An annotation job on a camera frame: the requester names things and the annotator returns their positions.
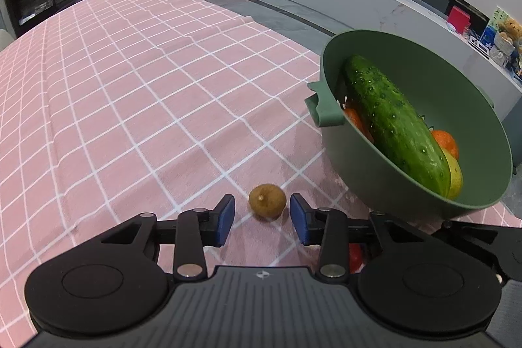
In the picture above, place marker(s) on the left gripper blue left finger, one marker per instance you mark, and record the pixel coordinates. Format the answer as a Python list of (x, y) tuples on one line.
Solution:
[(221, 219)]

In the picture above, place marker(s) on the green plastic bowl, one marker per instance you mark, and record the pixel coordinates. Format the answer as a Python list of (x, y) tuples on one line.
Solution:
[(442, 97)]

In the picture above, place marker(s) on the orange tangerine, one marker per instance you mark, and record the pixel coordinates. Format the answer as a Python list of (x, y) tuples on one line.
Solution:
[(446, 141), (356, 120)]

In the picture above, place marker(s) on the teddy bear toy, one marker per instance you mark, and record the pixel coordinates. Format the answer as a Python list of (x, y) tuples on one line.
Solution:
[(511, 30)]

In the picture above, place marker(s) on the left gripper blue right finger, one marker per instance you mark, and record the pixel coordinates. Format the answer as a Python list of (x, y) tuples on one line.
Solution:
[(307, 221)]

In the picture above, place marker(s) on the green cucumber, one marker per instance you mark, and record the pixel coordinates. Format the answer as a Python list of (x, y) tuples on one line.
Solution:
[(396, 128)]

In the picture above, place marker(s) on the beige sofa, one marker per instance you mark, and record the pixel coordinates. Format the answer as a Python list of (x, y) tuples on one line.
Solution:
[(5, 39)]

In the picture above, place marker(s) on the yellow pear in bowl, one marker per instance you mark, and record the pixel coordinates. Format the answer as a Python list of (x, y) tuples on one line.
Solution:
[(456, 175)]

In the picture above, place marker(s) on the red cherry tomato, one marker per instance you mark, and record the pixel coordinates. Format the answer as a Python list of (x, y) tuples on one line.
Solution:
[(355, 258)]

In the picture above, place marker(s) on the pink checkered tablecloth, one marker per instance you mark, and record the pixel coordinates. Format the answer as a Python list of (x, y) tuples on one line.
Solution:
[(125, 122)]

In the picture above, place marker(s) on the brown longan near tomato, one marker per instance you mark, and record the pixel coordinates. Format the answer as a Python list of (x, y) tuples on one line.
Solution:
[(267, 201)]

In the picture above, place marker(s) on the red box on counter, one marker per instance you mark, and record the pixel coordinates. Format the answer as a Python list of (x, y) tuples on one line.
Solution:
[(458, 20)]

